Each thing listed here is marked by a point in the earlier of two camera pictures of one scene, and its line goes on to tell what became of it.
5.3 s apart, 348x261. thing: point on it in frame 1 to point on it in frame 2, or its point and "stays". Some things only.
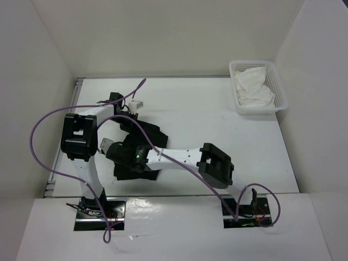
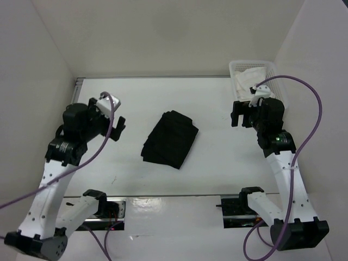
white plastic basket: x=272 y=81 stays
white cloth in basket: x=250 y=89 stays
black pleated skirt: x=140 y=133 to x=171 y=140
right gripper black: x=126 y=146 to x=242 y=107
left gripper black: x=131 y=128 to x=94 y=111
